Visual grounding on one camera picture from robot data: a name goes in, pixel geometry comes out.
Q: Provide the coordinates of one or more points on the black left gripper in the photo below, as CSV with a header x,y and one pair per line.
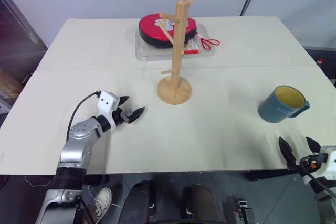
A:
x,y
119,117

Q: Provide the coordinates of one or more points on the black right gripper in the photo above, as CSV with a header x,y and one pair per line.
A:
x,y
307,162

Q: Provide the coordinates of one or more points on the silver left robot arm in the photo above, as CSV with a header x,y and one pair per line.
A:
x,y
78,132

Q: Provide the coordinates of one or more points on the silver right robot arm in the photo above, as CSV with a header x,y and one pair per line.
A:
x,y
328,208

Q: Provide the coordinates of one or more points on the wooden mug tree stand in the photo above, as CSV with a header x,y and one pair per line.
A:
x,y
174,90

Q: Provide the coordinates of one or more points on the blue mug yellow inside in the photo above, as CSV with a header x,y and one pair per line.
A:
x,y
273,111

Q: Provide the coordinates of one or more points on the clear plastic tray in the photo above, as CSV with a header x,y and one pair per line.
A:
x,y
147,54

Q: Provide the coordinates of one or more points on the small black device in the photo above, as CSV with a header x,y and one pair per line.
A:
x,y
244,209

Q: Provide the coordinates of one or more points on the red and black round appliance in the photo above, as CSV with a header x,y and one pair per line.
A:
x,y
152,28

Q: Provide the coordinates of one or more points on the white sneaker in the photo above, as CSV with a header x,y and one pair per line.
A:
x,y
101,201

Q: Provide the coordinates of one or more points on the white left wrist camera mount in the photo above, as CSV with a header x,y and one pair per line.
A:
x,y
106,100

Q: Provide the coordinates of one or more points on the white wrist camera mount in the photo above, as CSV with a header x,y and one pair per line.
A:
x,y
106,100
331,161

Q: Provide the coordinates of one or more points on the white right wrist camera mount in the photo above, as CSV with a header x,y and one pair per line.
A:
x,y
331,161

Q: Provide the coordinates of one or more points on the black table frame bar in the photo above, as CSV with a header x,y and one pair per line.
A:
x,y
270,174

